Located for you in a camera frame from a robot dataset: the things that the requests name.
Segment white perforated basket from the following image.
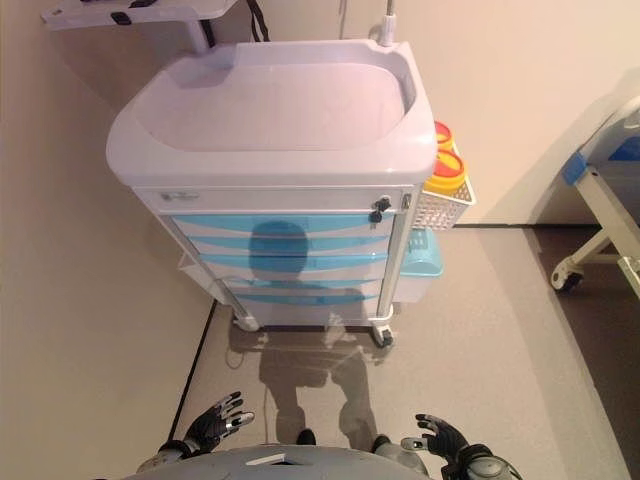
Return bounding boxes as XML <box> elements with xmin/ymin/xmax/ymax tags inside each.
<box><xmin>413</xmin><ymin>174</ymin><xmax>477</xmax><ymax>232</ymax></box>

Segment black hanging cable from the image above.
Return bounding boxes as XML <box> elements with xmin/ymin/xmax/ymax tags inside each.
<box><xmin>244</xmin><ymin>0</ymin><xmax>271</xmax><ymax>44</ymax></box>

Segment white overbed table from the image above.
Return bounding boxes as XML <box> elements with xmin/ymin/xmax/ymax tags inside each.
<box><xmin>40</xmin><ymin>0</ymin><xmax>251</xmax><ymax>51</ymax></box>

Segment grey robot torso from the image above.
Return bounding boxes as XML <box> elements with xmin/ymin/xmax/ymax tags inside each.
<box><xmin>124</xmin><ymin>446</ymin><xmax>426</xmax><ymax>480</ymax></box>

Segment silver IV pole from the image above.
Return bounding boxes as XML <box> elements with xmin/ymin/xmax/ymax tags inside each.
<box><xmin>369</xmin><ymin>0</ymin><xmax>401</xmax><ymax>49</ymax></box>

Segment right robot leg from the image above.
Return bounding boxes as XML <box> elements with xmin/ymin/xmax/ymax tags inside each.
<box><xmin>372</xmin><ymin>434</ymin><xmax>426</xmax><ymax>466</ymax></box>

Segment blue front cart drawer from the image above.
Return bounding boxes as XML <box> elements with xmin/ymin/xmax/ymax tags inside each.
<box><xmin>184</xmin><ymin>234</ymin><xmax>392</xmax><ymax>256</ymax></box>
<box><xmin>222</xmin><ymin>289</ymin><xmax>384</xmax><ymax>309</ymax></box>
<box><xmin>194</xmin><ymin>252</ymin><xmax>390</xmax><ymax>276</ymax></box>
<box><xmin>169</xmin><ymin>214</ymin><xmax>396</xmax><ymax>239</ymax></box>
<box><xmin>207</xmin><ymin>272</ymin><xmax>386</xmax><ymax>294</ymax></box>

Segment white hospital bed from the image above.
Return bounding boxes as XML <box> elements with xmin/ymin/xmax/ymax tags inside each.
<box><xmin>549</xmin><ymin>69</ymin><xmax>640</xmax><ymax>294</ymax></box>

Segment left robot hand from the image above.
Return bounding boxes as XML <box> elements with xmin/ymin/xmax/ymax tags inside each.
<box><xmin>185</xmin><ymin>391</ymin><xmax>255</xmax><ymax>452</ymax></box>

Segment white side bin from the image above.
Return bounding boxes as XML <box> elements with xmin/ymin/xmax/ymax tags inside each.
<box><xmin>177</xmin><ymin>252</ymin><xmax>201</xmax><ymax>281</ymax></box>

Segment waste bin blue lid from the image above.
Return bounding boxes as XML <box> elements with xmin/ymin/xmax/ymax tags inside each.
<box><xmin>397</xmin><ymin>227</ymin><xmax>445</xmax><ymax>304</ymax></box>

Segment white medical cart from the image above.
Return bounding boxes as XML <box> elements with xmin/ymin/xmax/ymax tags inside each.
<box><xmin>104</xmin><ymin>39</ymin><xmax>439</xmax><ymax>346</ymax></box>

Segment white locking drawer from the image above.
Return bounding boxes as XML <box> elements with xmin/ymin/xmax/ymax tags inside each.
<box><xmin>134</xmin><ymin>187</ymin><xmax>404</xmax><ymax>216</ymax></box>

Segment black keys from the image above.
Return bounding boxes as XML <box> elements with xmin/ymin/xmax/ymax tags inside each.
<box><xmin>368</xmin><ymin>197</ymin><xmax>392</xmax><ymax>224</ymax></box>

